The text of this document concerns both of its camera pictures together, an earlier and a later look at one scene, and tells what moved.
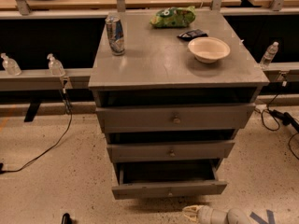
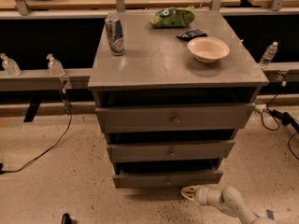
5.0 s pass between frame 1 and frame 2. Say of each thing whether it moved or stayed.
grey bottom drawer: moved
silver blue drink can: stayed
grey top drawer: stayed
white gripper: moved
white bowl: stayed
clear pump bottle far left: stayed
